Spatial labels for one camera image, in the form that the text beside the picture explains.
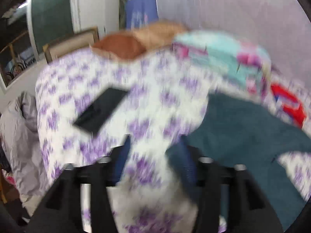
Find dark teal pants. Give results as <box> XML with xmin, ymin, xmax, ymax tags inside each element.
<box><xmin>165</xmin><ymin>93</ymin><xmax>311</xmax><ymax>231</ymax></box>

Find grey crumpled bedding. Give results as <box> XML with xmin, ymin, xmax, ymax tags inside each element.
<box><xmin>0</xmin><ymin>90</ymin><xmax>49</xmax><ymax>202</ymax></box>

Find black smartphone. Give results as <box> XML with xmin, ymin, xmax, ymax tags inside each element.
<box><xmin>73</xmin><ymin>87</ymin><xmax>129</xmax><ymax>136</ymax></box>

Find folded red striped garment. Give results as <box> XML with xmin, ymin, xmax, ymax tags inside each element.
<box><xmin>270</xmin><ymin>83</ymin><xmax>307</xmax><ymax>129</ymax></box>

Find floral purple bed sheet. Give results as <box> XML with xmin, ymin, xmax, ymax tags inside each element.
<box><xmin>36</xmin><ymin>48</ymin><xmax>310</xmax><ymax>232</ymax></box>

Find folded floral turquoise quilt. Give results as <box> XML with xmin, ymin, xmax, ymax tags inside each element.
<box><xmin>172</xmin><ymin>30</ymin><xmax>272</xmax><ymax>96</ymax></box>

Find brown orange pillow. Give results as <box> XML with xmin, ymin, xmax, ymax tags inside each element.
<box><xmin>91</xmin><ymin>20</ymin><xmax>189</xmax><ymax>62</ymax></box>

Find white lace curtain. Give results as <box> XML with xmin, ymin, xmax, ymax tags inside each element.
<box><xmin>156</xmin><ymin>0</ymin><xmax>310</xmax><ymax>86</ymax></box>

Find dark green window panel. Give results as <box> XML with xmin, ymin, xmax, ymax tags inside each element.
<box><xmin>26</xmin><ymin>0</ymin><xmax>74</xmax><ymax>59</ymax></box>

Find blue patterned fabric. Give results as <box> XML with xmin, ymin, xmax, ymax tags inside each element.
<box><xmin>125</xmin><ymin>0</ymin><xmax>159</xmax><ymax>30</ymax></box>

